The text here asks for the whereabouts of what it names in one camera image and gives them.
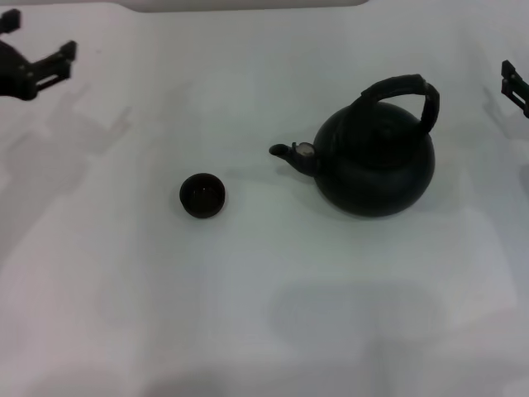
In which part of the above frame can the dark brown teacup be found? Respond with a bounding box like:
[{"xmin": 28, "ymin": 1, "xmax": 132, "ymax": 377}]
[{"xmin": 179, "ymin": 172, "xmax": 227, "ymax": 219}]

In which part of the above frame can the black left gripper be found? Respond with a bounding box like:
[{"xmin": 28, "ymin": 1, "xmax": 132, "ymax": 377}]
[{"xmin": 0, "ymin": 8, "xmax": 79, "ymax": 103}]

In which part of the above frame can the black round teapot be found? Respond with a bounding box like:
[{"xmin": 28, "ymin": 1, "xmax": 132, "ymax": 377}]
[{"xmin": 268, "ymin": 73, "xmax": 441, "ymax": 218}]

